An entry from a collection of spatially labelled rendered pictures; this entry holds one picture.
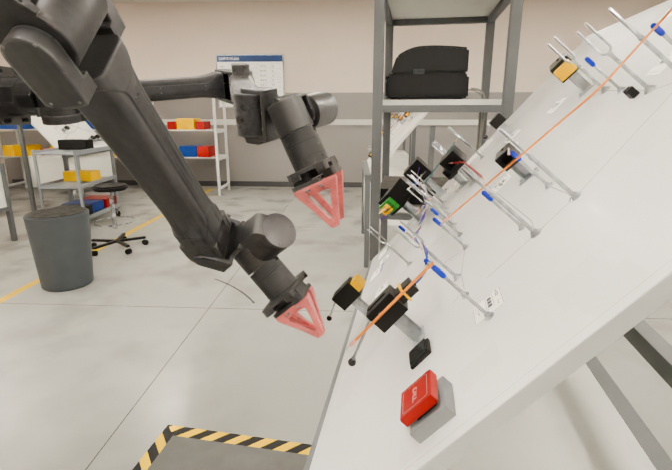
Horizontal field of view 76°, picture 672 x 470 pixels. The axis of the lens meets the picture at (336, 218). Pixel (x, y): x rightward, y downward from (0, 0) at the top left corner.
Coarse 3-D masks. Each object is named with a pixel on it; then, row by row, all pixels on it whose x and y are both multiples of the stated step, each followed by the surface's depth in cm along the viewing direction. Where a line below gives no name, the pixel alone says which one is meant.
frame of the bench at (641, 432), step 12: (600, 372) 105; (600, 384) 100; (612, 384) 100; (612, 396) 96; (624, 396) 96; (624, 408) 92; (624, 420) 89; (636, 420) 89; (636, 432) 85; (648, 432) 85; (648, 444) 82; (648, 456) 79; (660, 456) 79; (660, 468) 77
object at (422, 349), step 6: (420, 342) 65; (426, 342) 64; (414, 348) 65; (420, 348) 63; (426, 348) 62; (414, 354) 64; (420, 354) 62; (426, 354) 62; (414, 360) 63; (420, 360) 62; (414, 366) 63
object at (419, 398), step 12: (432, 372) 50; (420, 384) 50; (432, 384) 48; (408, 396) 50; (420, 396) 47; (432, 396) 46; (408, 408) 48; (420, 408) 47; (432, 408) 47; (408, 420) 47
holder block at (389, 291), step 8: (392, 288) 70; (384, 296) 68; (392, 296) 67; (376, 304) 69; (384, 304) 68; (400, 304) 67; (368, 312) 69; (376, 312) 68; (392, 312) 68; (400, 312) 68; (384, 320) 68; (392, 320) 68; (384, 328) 68
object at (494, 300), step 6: (498, 288) 59; (492, 294) 59; (498, 294) 58; (486, 300) 59; (492, 300) 58; (498, 300) 57; (486, 306) 58; (492, 306) 57; (498, 306) 55; (474, 312) 60; (480, 312) 58; (474, 318) 58; (480, 318) 57
